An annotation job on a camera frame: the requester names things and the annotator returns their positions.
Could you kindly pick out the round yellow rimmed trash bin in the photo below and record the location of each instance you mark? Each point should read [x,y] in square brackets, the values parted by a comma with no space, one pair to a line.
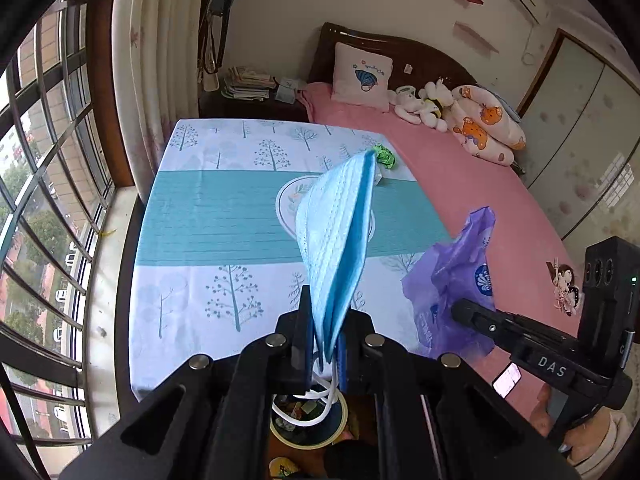
[304,424]

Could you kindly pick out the white plush rabbit toy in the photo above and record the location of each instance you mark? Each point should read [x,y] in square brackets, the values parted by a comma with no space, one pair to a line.
[417,108]

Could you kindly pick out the frosted sliding wardrobe door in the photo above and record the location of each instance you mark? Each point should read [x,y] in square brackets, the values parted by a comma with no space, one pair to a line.
[581,161]

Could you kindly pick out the tissue box on nightstand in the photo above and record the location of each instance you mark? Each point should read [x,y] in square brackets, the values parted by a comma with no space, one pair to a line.
[288,89]

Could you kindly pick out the purple plastic bag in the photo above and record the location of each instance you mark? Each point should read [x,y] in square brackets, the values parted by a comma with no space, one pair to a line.
[446,273]

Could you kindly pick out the cream window curtain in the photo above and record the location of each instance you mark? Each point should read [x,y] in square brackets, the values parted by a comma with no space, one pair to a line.
[155,75]

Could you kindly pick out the pink wall shelf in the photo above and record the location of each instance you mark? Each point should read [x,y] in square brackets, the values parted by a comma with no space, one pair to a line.
[473,38]

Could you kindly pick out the left yellow embroidered slipper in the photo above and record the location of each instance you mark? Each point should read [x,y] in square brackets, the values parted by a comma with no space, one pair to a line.
[282,468]

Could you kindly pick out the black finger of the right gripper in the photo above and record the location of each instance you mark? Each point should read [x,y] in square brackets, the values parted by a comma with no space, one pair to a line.
[495,325]

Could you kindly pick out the dark wooden nightstand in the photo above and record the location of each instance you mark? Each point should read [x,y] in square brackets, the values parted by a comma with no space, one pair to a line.
[215,105]

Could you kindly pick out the hanging handbags on rack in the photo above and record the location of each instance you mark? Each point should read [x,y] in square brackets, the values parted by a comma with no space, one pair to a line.
[215,23]

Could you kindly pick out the pink bed blanket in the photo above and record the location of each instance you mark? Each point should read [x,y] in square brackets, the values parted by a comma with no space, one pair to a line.
[456,183]

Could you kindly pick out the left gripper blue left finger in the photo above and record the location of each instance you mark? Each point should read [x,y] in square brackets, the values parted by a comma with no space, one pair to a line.
[302,353]

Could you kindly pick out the tree pattern tablecloth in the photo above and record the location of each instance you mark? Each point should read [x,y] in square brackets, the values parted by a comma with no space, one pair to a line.
[217,261]

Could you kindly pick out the stack of books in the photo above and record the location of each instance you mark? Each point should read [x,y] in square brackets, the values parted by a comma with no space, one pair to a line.
[245,83]

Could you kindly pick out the pink square cushion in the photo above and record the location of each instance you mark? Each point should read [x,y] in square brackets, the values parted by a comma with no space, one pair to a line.
[361,77]

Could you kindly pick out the dark wooden headboard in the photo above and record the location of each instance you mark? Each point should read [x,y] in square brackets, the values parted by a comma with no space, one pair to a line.
[413,62]

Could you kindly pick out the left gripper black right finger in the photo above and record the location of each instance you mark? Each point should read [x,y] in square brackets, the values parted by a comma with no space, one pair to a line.
[357,325]

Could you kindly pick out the bee plush toy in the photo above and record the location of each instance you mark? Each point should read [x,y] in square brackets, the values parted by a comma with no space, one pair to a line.
[438,94]

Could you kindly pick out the cartoon girl sticker toy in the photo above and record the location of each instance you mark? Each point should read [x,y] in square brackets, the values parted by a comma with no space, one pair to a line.
[567,296]

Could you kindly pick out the white smartphone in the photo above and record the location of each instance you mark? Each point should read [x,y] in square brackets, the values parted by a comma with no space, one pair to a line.
[506,381]

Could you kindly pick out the blue surgical face mask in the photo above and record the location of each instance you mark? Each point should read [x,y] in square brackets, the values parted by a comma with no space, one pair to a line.
[332,229]

